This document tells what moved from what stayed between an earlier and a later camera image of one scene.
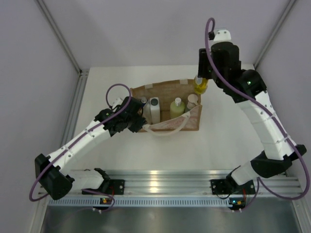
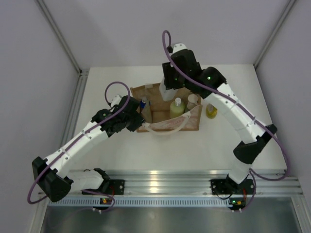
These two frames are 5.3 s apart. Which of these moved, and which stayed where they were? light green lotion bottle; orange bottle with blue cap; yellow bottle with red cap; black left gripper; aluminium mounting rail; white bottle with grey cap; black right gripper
Moved: black right gripper; yellow bottle with red cap; white bottle with grey cap
Stayed: aluminium mounting rail; light green lotion bottle; black left gripper; orange bottle with blue cap
